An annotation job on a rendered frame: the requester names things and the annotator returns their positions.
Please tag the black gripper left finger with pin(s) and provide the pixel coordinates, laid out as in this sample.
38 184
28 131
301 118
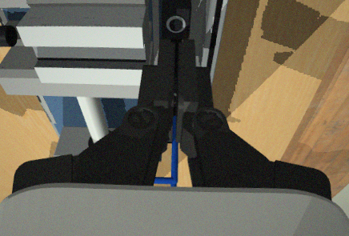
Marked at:
128 155

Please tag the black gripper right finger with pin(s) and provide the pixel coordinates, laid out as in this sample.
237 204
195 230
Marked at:
225 159

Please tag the dark grey slotted block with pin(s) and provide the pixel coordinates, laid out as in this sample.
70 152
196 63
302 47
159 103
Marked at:
104 45

